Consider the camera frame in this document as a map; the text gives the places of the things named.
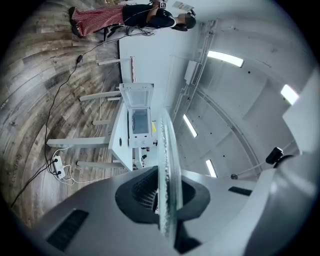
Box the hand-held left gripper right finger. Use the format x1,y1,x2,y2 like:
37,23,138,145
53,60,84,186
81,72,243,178
174,169,263,256

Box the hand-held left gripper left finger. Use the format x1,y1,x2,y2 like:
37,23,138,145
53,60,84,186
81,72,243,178
26,165,164,256

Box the clear glass turntable plate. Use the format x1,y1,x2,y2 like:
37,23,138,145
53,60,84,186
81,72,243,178
156,107,184,247

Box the white microwave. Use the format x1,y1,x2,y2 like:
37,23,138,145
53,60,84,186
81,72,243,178
118,82,158,149

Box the rectangular ceiling light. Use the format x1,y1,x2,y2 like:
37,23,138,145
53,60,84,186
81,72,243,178
206,50,245,69
280,84,300,106
182,114,199,139
205,159,218,179

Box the white power strip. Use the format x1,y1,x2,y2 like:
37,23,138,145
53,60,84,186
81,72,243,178
51,155,65,179

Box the white table with white legs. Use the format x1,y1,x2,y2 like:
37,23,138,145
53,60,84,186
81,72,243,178
46,89,137,172

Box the long white table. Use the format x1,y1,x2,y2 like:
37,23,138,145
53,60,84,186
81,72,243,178
97,38,136,85

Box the white power cable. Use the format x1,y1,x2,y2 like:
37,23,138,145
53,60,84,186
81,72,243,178
51,68,113,186

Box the black mounted camera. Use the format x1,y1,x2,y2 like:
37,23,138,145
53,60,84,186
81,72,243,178
265,146,285,165

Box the black power cable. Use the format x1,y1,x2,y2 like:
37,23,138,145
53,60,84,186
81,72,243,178
10,37,131,208

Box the white cable tray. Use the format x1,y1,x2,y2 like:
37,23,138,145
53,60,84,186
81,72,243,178
169,19,219,123

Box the white wall-mounted box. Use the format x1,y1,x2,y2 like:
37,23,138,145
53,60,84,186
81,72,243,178
184,60,198,86

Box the white wall sign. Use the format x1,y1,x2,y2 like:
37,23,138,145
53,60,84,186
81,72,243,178
172,0,192,11

